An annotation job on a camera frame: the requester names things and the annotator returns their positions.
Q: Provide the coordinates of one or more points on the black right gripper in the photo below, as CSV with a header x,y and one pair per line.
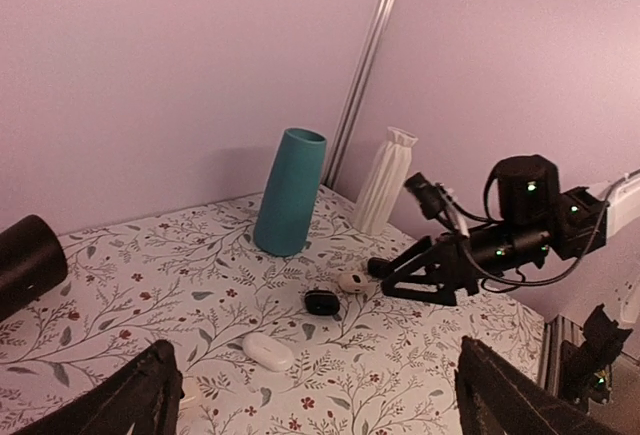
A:
x,y
434,283

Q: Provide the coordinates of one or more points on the white earbuds charging case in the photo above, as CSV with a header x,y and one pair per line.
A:
x,y
267,352

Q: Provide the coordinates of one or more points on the black cylinder speaker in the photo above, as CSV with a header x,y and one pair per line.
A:
x,y
32,263

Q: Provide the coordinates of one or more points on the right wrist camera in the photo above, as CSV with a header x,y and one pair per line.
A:
x,y
427,195

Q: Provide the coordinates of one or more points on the teal vase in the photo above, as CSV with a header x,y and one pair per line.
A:
x,y
289,198

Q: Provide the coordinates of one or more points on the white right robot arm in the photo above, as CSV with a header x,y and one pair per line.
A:
x,y
539,239

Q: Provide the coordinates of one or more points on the aluminium front rail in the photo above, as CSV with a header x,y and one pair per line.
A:
x,y
577,360

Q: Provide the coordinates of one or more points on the white ribbed vase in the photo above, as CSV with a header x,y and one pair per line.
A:
x,y
379,193

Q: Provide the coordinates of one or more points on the right aluminium post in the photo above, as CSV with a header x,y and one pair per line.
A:
x,y
349,117

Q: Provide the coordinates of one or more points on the floral table mat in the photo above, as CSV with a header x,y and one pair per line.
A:
x,y
194,277

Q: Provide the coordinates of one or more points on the small black round object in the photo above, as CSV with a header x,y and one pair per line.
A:
x,y
321,302

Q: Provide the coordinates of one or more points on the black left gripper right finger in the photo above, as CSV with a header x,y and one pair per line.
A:
x,y
494,397

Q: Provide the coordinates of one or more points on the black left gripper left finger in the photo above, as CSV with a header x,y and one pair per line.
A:
x,y
142,397

